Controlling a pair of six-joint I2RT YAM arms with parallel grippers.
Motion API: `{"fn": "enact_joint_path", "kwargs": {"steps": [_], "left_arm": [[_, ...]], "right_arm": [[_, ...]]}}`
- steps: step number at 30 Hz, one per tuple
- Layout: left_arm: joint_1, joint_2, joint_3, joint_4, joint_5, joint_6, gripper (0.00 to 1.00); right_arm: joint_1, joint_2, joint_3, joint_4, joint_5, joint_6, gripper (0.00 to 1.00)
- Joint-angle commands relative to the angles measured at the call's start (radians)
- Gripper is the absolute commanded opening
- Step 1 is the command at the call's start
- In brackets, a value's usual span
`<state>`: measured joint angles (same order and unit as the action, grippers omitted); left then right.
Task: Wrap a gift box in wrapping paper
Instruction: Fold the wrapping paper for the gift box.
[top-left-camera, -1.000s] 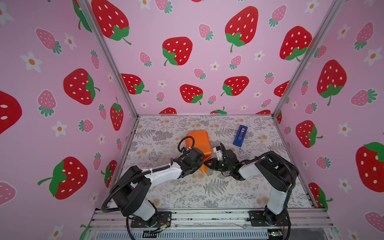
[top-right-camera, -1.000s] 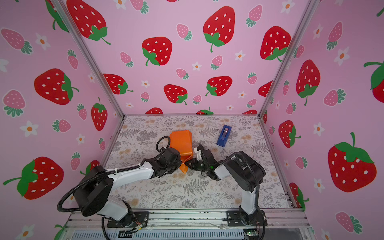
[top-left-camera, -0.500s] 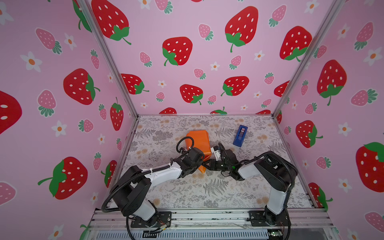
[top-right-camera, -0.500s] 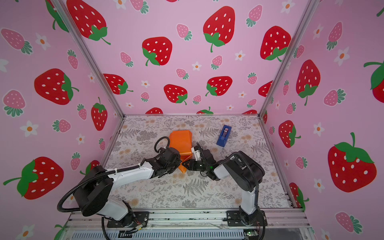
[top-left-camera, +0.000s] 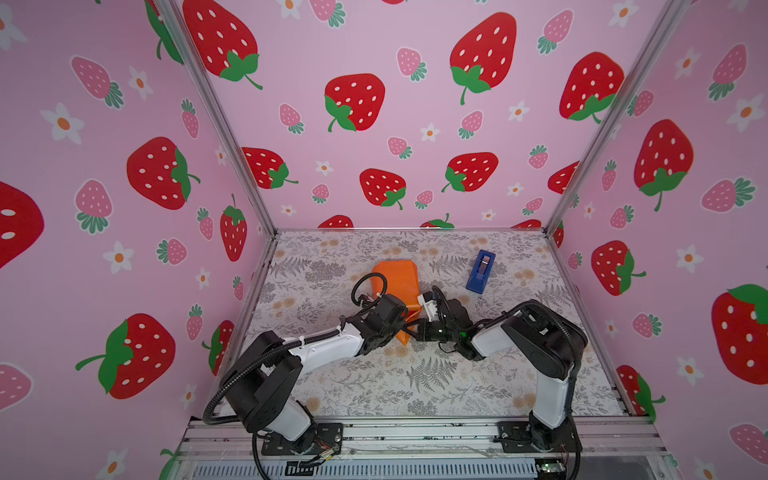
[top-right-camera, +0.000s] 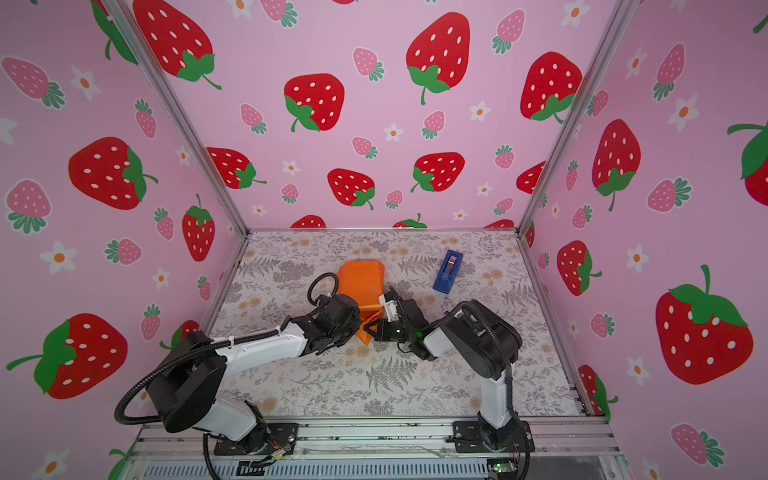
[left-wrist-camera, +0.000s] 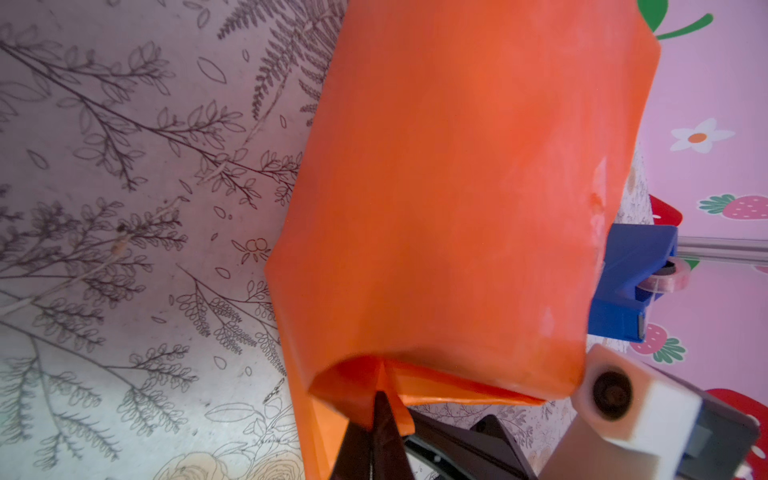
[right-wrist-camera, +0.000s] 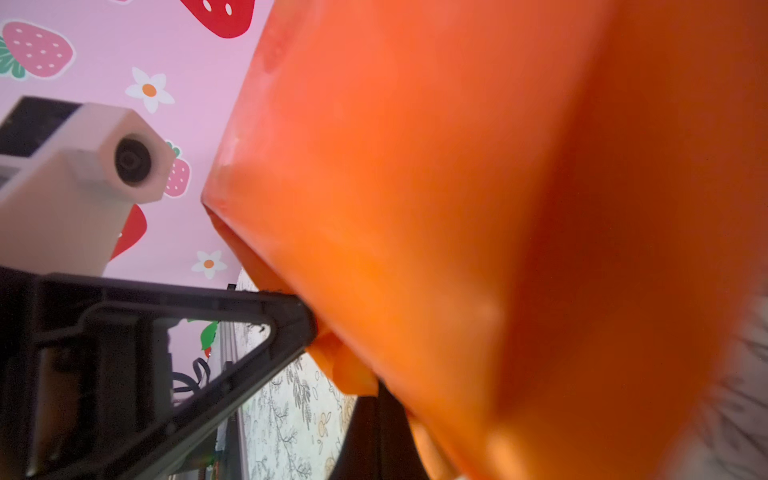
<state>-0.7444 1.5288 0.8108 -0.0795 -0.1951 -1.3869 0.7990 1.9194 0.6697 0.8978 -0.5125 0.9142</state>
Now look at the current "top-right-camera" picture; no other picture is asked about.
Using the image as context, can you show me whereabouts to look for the orange wrapping paper sheet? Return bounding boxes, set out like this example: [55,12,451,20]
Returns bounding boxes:
[338,260,385,345]

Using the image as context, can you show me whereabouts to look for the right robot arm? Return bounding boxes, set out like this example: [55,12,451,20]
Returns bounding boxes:
[363,297,523,449]

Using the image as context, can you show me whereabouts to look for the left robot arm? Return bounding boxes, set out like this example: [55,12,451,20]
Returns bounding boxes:
[146,294,362,452]

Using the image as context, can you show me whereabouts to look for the blue tape dispenser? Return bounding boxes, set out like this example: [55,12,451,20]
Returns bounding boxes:
[433,250,463,294]

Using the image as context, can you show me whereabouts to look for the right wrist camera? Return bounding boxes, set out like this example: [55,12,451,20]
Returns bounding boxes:
[379,288,403,323]

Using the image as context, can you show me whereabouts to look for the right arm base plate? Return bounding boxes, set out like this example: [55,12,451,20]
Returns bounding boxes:
[446,420,536,454]

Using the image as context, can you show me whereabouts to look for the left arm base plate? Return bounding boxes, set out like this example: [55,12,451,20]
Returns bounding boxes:
[214,422,299,457]

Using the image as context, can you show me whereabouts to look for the aluminium front frame rail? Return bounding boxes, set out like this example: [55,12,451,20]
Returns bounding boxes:
[117,417,632,479]

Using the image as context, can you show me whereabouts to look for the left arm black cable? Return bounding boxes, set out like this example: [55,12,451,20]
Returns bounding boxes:
[113,272,342,480]

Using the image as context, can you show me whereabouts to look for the left aluminium corner post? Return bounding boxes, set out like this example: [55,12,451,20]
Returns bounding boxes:
[104,0,250,238]

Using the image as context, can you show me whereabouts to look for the aluminium corner post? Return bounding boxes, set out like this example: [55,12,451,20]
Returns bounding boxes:
[517,0,640,239]
[104,0,250,238]

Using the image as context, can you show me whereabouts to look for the right aluminium corner post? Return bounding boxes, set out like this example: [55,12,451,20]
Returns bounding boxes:
[517,0,640,239]

